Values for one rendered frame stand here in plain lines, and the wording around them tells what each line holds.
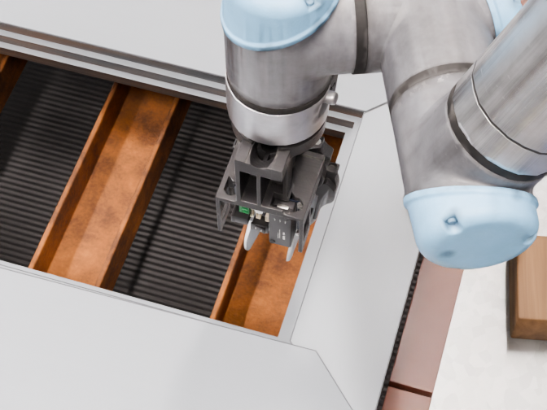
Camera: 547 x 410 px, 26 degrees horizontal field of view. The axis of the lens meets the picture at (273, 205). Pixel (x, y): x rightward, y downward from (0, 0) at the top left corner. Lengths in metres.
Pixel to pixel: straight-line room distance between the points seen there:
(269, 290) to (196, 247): 0.20
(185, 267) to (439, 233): 0.78
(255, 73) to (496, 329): 0.57
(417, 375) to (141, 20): 0.47
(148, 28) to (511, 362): 0.51
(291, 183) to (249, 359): 0.21
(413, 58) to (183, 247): 0.75
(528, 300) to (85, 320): 0.45
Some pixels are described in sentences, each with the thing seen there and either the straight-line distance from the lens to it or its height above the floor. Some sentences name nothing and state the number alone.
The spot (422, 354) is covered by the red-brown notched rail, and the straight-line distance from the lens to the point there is 1.09.
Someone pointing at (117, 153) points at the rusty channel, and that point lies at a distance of 1.38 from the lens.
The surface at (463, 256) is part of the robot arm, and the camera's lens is 0.72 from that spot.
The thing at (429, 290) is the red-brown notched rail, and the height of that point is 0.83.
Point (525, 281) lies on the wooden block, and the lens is 1.25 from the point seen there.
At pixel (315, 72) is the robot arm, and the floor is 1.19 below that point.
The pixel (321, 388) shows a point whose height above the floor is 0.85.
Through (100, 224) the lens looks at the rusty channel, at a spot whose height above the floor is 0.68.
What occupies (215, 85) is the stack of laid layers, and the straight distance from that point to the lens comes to 1.22.
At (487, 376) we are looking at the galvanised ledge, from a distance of 1.25.
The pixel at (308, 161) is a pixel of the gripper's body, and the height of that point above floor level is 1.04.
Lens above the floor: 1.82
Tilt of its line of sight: 59 degrees down
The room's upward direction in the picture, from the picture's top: straight up
